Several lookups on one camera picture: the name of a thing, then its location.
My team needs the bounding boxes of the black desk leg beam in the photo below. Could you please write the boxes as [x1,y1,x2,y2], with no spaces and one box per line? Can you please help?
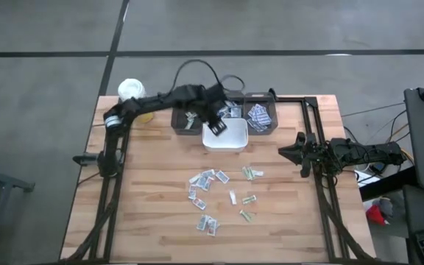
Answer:
[358,175,414,202]

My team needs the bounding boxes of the black aluminium table frame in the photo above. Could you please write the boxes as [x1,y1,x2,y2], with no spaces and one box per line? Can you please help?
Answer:
[60,96,381,264]

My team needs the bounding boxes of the translucent grey plastic bin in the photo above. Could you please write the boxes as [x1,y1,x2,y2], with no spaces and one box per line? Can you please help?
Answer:
[244,91,280,136]
[202,90,246,121]
[171,96,205,136]

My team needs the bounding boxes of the large blue-striped bandage packet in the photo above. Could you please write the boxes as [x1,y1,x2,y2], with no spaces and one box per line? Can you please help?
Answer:
[252,104,274,125]

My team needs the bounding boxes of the white paper sheet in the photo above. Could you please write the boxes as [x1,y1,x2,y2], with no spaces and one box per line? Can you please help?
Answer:
[355,169,381,188]

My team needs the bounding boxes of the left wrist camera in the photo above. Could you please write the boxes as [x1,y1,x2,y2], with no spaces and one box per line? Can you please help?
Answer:
[208,83,227,100]

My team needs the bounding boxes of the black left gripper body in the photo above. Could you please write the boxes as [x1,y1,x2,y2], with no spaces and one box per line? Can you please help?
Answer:
[197,96,225,124]

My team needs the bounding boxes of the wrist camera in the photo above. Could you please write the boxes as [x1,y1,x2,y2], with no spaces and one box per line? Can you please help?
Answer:
[208,83,227,100]
[294,131,318,147]

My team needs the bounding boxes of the red cloth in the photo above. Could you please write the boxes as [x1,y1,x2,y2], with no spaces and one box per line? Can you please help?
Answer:
[365,205,389,227]

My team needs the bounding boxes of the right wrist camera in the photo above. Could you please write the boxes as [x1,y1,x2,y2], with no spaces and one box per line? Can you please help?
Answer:
[294,131,318,147]

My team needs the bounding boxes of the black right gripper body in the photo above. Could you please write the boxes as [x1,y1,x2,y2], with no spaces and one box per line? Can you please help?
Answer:
[295,145,319,179]

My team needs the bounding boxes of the black clamp handle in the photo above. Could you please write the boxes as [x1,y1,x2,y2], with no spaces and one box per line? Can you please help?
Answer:
[72,154,99,165]

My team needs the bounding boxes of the black power brick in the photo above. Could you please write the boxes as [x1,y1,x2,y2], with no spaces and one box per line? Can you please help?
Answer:
[369,161,388,174]

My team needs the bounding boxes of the yellow floor cable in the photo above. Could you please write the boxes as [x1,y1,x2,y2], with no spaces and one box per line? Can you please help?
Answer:
[388,123,416,165]

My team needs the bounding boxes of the black floor cable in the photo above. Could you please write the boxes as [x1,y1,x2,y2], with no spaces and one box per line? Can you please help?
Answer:
[340,102,408,148]

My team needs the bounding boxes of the grey cloth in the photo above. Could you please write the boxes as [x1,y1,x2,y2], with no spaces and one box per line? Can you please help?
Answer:
[378,197,395,219]

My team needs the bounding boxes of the white plastic bin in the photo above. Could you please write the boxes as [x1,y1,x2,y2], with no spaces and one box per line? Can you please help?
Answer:
[202,117,250,153]

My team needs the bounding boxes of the yellow Lysol wipes canister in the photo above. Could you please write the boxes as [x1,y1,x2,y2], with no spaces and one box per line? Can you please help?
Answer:
[117,77,155,124]

